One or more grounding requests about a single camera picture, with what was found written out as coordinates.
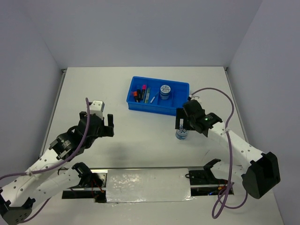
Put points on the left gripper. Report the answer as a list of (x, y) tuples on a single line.
[(107, 131)]

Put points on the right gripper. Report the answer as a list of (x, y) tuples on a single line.
[(181, 114)]

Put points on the blue jar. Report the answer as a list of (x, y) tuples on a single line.
[(165, 91), (181, 133)]

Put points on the yellow pen refill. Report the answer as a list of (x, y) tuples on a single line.
[(145, 96)]

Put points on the blue cap black highlighter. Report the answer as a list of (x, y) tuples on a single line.
[(139, 95)]

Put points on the pink cap black highlighter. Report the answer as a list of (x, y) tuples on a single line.
[(142, 95)]

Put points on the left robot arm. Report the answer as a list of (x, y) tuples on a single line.
[(30, 188)]

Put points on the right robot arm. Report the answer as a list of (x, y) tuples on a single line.
[(260, 171)]

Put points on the blue compartment tray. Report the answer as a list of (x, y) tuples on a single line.
[(178, 96)]

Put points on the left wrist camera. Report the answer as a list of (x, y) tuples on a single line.
[(97, 108)]

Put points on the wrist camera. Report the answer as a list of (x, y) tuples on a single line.
[(194, 97), (97, 108)]

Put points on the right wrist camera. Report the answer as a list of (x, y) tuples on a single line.
[(194, 97)]

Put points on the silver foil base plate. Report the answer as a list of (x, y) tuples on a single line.
[(147, 185)]

